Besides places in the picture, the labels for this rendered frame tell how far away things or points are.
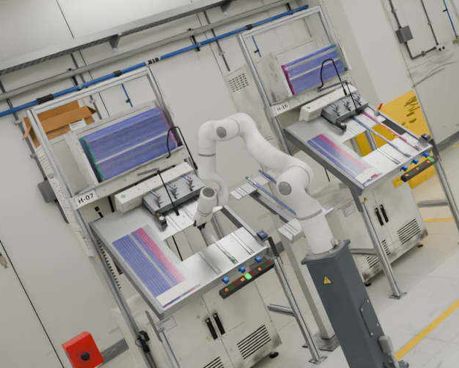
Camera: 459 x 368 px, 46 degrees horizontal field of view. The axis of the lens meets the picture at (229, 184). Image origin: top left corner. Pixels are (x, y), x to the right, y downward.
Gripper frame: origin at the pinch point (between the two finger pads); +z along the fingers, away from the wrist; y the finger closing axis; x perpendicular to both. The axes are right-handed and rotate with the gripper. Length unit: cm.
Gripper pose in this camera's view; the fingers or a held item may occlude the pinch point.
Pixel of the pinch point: (201, 225)
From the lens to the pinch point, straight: 301.0
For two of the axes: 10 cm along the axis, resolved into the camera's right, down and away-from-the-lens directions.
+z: -1.6, 6.0, 7.9
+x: 6.0, 6.9, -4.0
